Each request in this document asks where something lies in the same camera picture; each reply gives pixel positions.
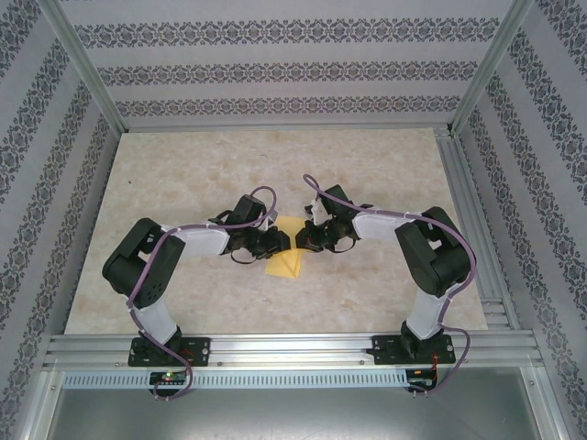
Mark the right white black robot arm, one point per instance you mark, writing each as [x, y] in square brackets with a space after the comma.
[426, 316]

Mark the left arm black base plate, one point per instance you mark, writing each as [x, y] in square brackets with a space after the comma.
[197, 350]

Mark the grey metal shelf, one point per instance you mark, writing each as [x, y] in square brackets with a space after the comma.
[293, 417]

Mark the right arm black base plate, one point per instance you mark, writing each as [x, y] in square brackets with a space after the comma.
[385, 350]

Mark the aluminium frame post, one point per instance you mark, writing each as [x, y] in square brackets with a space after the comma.
[490, 64]
[82, 64]

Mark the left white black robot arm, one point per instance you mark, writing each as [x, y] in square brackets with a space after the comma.
[158, 321]

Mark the aluminium side rail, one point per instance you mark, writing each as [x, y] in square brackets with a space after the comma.
[472, 229]

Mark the long aluminium mounting rail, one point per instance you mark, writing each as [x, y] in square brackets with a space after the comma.
[293, 348]

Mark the yellow paper sheet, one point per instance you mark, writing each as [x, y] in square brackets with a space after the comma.
[284, 268]

